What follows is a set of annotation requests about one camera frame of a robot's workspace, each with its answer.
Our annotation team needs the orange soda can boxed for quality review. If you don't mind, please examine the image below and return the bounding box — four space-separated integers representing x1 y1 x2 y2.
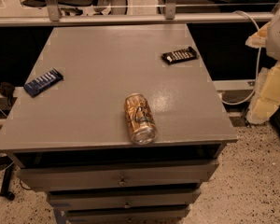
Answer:
124 93 158 145

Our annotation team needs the top drawer knob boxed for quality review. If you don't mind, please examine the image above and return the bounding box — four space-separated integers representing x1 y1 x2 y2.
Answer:
118 176 127 187

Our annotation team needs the metal rail frame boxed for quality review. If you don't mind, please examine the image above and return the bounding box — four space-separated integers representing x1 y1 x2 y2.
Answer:
0 0 280 28

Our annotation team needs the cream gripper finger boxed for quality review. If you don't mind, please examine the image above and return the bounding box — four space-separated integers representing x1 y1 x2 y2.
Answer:
245 23 269 49

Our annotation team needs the blue rxbar blueberry bar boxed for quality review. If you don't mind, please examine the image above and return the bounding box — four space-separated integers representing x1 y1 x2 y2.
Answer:
23 69 63 97

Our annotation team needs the black snack bar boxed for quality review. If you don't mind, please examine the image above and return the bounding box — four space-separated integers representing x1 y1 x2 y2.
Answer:
161 47 199 65

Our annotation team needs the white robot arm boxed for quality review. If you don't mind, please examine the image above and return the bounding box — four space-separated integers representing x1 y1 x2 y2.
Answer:
245 8 280 61

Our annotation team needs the black stand leg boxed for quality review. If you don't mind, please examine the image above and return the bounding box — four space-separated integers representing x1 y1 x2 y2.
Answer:
0 163 15 201

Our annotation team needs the drawer knob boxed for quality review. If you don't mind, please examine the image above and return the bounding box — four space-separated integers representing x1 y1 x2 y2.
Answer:
118 176 127 187
123 203 131 209

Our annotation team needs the middle drawer knob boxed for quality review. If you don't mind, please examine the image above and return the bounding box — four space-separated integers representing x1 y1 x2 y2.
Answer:
123 203 131 209

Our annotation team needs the grey drawer cabinet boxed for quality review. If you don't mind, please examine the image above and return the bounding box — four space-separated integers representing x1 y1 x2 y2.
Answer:
0 24 236 224

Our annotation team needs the black cable clump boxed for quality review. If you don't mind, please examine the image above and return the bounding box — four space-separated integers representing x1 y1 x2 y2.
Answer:
0 82 15 106

